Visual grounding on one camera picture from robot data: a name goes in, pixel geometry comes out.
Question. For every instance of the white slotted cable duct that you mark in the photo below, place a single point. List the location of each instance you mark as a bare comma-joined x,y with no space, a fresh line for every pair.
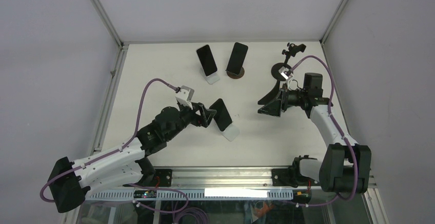
126,194

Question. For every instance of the wooden base phone stand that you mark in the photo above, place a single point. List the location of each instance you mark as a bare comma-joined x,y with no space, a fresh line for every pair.
236,76

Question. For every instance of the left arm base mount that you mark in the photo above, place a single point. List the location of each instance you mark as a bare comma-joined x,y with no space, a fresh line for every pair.
161,178

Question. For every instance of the black phone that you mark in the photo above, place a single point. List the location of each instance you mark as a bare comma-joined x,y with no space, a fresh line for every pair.
237,57
207,60
222,116

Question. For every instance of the aluminium frame rail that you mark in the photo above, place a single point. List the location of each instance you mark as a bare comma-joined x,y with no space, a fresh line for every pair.
182,177

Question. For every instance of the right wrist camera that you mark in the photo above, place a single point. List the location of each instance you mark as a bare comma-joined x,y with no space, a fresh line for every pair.
285,74

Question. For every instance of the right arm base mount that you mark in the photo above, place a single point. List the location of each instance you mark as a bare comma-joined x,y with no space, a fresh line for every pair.
287,177

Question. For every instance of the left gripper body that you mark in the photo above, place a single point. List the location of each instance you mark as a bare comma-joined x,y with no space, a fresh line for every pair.
188,116

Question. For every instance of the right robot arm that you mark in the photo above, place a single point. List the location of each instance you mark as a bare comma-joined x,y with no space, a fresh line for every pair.
345,167

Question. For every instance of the black tall clamp stand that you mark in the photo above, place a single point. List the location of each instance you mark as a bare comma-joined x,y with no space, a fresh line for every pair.
291,51

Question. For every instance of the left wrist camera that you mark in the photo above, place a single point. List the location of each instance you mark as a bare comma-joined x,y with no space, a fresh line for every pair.
184,95

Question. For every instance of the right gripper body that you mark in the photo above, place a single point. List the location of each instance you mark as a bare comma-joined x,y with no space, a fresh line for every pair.
294,98

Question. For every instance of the white folding phone stand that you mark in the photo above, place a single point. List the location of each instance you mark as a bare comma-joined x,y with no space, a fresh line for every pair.
212,78

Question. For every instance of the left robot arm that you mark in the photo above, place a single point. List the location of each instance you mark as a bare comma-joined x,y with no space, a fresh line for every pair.
71,182

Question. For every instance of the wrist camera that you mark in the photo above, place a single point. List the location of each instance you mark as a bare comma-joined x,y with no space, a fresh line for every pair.
285,74
184,95

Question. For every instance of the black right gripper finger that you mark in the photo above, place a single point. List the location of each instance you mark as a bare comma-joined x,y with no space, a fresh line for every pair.
271,94
273,108

